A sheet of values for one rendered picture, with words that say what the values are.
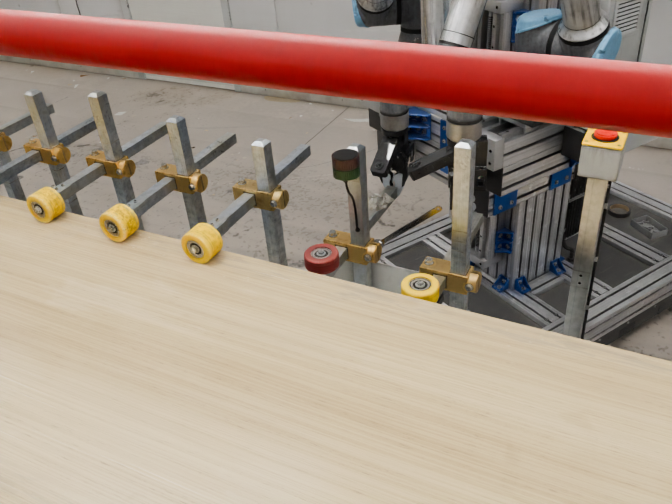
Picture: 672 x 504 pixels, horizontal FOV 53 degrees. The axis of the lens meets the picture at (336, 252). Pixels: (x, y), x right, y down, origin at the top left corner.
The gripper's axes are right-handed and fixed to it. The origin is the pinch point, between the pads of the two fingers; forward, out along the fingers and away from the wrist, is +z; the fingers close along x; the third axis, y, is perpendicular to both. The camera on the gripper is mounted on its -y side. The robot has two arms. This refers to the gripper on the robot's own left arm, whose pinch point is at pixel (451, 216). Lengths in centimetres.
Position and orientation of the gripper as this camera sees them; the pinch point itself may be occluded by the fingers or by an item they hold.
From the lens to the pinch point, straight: 159.0
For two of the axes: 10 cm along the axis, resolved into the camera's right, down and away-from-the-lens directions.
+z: 0.7, 8.2, 5.7
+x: 1.2, -5.7, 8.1
